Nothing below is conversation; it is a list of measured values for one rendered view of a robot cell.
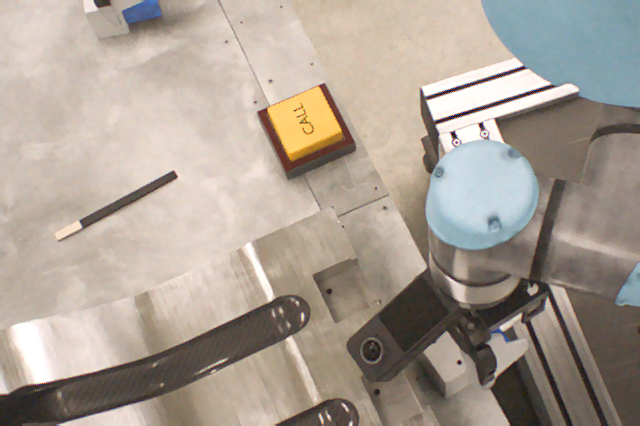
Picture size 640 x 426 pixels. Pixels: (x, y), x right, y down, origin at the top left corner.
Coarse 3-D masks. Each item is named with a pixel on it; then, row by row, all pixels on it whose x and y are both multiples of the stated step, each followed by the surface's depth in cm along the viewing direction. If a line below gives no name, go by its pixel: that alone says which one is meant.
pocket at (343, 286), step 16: (320, 272) 121; (336, 272) 123; (352, 272) 123; (320, 288) 123; (336, 288) 123; (352, 288) 123; (368, 288) 121; (336, 304) 122; (352, 304) 122; (368, 304) 122; (336, 320) 122
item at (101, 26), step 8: (88, 0) 139; (152, 0) 140; (88, 8) 139; (96, 8) 139; (128, 8) 140; (136, 8) 140; (144, 8) 140; (152, 8) 141; (160, 8) 142; (88, 16) 139; (96, 16) 140; (120, 16) 140; (128, 16) 141; (136, 16) 142; (144, 16) 142; (152, 16) 142; (96, 24) 141; (104, 24) 141; (112, 24) 141; (96, 32) 142; (104, 32) 142; (112, 32) 143; (120, 32) 143; (128, 32) 143
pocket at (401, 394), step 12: (408, 372) 118; (372, 384) 119; (384, 384) 119; (396, 384) 119; (408, 384) 118; (372, 396) 118; (384, 396) 118; (396, 396) 118; (408, 396) 118; (420, 396) 117; (384, 408) 118; (396, 408) 118; (408, 408) 118; (420, 408) 117; (384, 420) 117; (396, 420) 117
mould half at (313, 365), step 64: (256, 256) 122; (320, 256) 121; (64, 320) 119; (128, 320) 121; (192, 320) 121; (320, 320) 119; (0, 384) 114; (192, 384) 118; (256, 384) 117; (320, 384) 116
